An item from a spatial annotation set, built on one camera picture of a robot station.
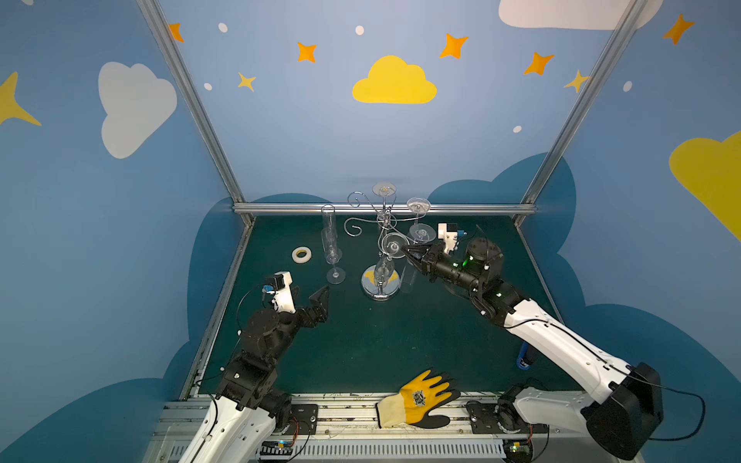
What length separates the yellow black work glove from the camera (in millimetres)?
740

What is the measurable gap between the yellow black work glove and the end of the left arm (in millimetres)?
320

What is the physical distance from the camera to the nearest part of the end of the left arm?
0.63 metres
